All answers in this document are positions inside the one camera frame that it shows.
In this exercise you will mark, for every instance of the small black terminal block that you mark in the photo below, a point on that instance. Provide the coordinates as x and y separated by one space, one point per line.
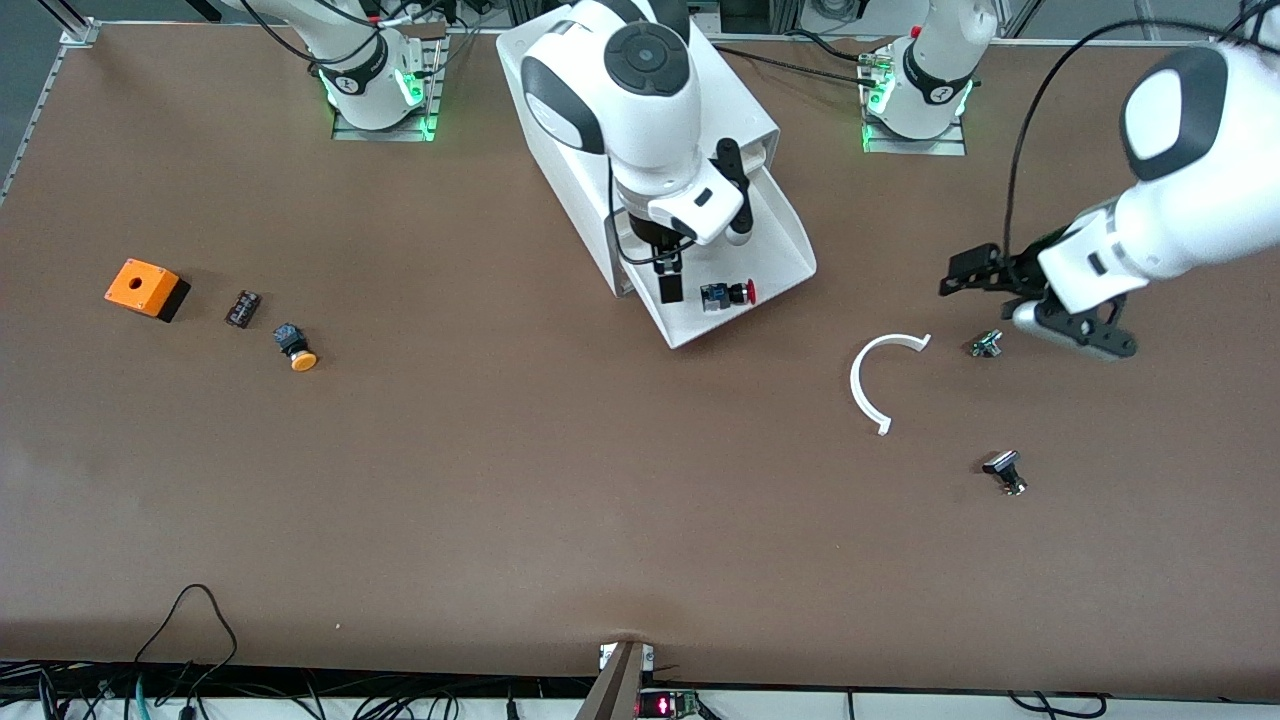
243 308

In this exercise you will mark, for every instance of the orange push button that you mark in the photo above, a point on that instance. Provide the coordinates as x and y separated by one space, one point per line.
300 355

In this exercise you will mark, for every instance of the aluminium frame rail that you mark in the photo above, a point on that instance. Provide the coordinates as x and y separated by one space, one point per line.
40 110

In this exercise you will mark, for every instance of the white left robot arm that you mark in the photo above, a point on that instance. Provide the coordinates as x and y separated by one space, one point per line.
1200 150

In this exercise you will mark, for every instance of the orange enclosure box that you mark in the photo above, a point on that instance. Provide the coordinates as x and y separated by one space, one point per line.
140 285

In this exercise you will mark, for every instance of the brown camera mount post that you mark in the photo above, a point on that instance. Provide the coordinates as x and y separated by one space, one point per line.
615 690

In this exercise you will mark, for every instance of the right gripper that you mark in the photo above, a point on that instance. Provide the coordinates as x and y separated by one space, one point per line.
661 251

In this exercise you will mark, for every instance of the white plastic drawer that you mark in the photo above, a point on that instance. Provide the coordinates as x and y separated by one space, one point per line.
768 152
760 240

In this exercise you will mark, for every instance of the white drawer cabinet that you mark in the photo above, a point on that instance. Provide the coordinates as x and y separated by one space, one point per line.
565 200

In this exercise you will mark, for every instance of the red push button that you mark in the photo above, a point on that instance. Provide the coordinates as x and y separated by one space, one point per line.
725 297

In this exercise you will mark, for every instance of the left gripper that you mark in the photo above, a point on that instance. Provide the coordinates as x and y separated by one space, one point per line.
1022 268

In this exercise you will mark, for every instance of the circuit board red display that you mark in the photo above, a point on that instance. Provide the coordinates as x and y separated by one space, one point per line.
665 705

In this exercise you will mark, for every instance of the chrome tee fitting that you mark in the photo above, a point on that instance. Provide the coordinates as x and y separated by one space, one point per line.
987 344

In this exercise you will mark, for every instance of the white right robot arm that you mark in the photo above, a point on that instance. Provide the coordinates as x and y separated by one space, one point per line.
650 110

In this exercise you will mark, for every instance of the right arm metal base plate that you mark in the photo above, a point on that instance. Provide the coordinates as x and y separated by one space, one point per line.
420 125

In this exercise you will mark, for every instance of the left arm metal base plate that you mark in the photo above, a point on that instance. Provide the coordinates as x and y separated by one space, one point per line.
950 145

